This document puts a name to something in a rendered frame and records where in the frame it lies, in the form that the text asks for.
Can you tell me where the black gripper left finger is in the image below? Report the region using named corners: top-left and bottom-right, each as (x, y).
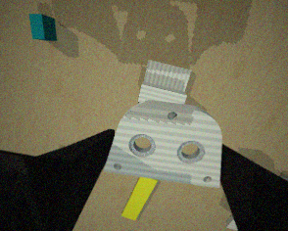
top-left (0, 129), bottom-right (115, 231)

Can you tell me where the yellow flat bar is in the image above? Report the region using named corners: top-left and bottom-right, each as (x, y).
top-left (122, 176), bottom-right (158, 220)

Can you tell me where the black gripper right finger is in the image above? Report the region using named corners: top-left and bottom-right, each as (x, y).
top-left (219, 145), bottom-right (288, 231)

